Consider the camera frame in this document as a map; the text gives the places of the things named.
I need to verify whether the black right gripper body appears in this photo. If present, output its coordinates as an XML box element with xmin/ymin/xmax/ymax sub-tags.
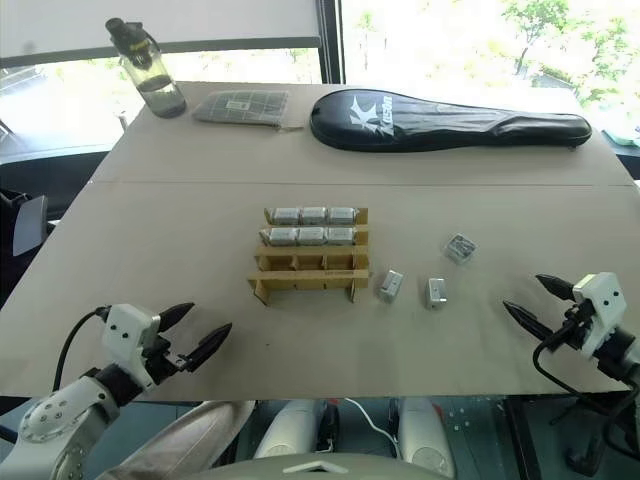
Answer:
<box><xmin>547</xmin><ymin>299</ymin><xmax>596</xmax><ymax>354</ymax></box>

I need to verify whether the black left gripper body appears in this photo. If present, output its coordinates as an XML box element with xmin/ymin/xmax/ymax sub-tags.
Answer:
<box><xmin>142</xmin><ymin>327</ymin><xmax>199</xmax><ymax>387</ymax></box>

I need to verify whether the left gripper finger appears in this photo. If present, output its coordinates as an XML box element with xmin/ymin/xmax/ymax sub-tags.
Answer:
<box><xmin>158</xmin><ymin>301</ymin><xmax>197</xmax><ymax>332</ymax></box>
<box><xmin>187</xmin><ymin>322</ymin><xmax>234</xmax><ymax>371</ymax></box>

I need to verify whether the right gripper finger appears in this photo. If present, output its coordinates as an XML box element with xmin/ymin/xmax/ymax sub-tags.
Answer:
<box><xmin>501</xmin><ymin>299</ymin><xmax>555</xmax><ymax>347</ymax></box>
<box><xmin>535</xmin><ymin>272</ymin><xmax>577</xmax><ymax>302</ymax></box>

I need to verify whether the wooden slotted rack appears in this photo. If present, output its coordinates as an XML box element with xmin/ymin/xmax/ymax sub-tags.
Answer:
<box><xmin>245</xmin><ymin>206</ymin><xmax>375</xmax><ymax>305</ymax></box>

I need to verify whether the brown cardboard sheet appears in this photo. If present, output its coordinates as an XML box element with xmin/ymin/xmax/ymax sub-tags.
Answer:
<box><xmin>0</xmin><ymin>179</ymin><xmax>640</xmax><ymax>403</ymax></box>
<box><xmin>85</xmin><ymin>80</ymin><xmax>640</xmax><ymax>190</ymax></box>

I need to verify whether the beige rounded shell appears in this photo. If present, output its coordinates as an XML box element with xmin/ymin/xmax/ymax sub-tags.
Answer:
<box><xmin>93</xmin><ymin>399</ymin><xmax>257</xmax><ymax>480</ymax></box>

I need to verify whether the silver rounded shell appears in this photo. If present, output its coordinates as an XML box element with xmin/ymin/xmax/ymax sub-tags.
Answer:
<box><xmin>396</xmin><ymin>396</ymin><xmax>457</xmax><ymax>479</ymax></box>
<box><xmin>252</xmin><ymin>398</ymin><xmax>342</xmax><ymax>462</ymax></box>

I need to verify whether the grey-green rounded body cover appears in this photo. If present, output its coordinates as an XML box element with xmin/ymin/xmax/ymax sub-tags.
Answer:
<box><xmin>197</xmin><ymin>446</ymin><xmax>454</xmax><ymax>480</ymax></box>

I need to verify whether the green cloth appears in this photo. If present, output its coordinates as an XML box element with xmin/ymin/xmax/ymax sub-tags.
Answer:
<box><xmin>601</xmin><ymin>128</ymin><xmax>640</xmax><ymax>149</ymax></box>

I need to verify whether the white chair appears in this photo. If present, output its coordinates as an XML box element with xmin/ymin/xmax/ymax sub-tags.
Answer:
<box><xmin>11</xmin><ymin>194</ymin><xmax>52</xmax><ymax>258</ymax></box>

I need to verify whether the grey mesh zip pouch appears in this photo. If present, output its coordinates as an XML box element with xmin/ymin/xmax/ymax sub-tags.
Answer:
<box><xmin>191</xmin><ymin>89</ymin><xmax>292</xmax><ymax>133</ymax></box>

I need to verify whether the black racket cover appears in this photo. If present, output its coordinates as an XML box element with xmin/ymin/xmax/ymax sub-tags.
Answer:
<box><xmin>308</xmin><ymin>89</ymin><xmax>594</xmax><ymax>150</ymax></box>

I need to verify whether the clear water bottle black lid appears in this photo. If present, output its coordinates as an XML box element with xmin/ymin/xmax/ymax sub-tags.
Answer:
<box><xmin>104</xmin><ymin>17</ymin><xmax>188</xmax><ymax>120</ymax></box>

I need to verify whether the white roller blind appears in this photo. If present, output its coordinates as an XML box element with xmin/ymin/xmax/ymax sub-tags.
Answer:
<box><xmin>0</xmin><ymin>0</ymin><xmax>322</xmax><ymax>60</ymax></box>

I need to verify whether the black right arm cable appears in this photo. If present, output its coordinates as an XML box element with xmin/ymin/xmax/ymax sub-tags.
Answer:
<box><xmin>531</xmin><ymin>338</ymin><xmax>640</xmax><ymax>404</ymax></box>

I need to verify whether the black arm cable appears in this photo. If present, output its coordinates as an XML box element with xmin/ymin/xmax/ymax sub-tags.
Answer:
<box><xmin>51</xmin><ymin>305</ymin><xmax>110</xmax><ymax>392</ymax></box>
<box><xmin>531</xmin><ymin>338</ymin><xmax>640</xmax><ymax>404</ymax></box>

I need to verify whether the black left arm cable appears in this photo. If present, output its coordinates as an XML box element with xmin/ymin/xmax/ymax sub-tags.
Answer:
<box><xmin>51</xmin><ymin>305</ymin><xmax>110</xmax><ymax>392</ymax></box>

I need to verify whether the thin white cable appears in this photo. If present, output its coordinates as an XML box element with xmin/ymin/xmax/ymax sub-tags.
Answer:
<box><xmin>348</xmin><ymin>397</ymin><xmax>402</xmax><ymax>449</ymax></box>

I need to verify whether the dark window frame post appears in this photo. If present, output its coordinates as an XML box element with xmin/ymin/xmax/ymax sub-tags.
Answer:
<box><xmin>316</xmin><ymin>0</ymin><xmax>347</xmax><ymax>86</ymax></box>

